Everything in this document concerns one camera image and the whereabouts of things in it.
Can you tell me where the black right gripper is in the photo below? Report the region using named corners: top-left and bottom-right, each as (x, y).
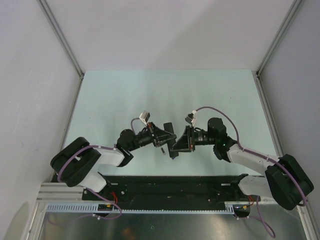
top-left (170, 124), bottom-right (217, 152)

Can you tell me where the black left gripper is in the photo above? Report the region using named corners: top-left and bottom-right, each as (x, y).
top-left (127, 122), bottom-right (177, 152)

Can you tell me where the black remote control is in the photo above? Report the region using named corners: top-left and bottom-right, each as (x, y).
top-left (163, 122), bottom-right (179, 160)

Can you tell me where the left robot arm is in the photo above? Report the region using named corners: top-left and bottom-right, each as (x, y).
top-left (50, 122), bottom-right (177, 200)

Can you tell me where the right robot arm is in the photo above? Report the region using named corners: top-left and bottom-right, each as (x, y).
top-left (170, 117), bottom-right (314, 210)

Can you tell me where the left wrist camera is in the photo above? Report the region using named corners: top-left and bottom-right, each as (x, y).
top-left (139, 110), bottom-right (151, 125)

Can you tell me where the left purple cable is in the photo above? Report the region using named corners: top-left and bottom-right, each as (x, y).
top-left (131, 117), bottom-right (142, 133)

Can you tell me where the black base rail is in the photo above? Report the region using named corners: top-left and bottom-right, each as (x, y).
top-left (81, 174), bottom-right (259, 212)

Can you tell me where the right aluminium frame post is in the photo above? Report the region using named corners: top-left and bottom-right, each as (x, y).
top-left (255, 0), bottom-right (306, 77)

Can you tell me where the aluminium frame post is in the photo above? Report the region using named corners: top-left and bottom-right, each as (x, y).
top-left (255, 0), bottom-right (306, 77)
top-left (37, 0), bottom-right (85, 80)

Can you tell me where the white slotted cable duct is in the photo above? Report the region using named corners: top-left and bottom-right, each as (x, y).
top-left (44, 202), bottom-right (237, 215)

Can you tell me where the left aluminium frame post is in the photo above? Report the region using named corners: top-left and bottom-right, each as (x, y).
top-left (37, 0), bottom-right (85, 80)

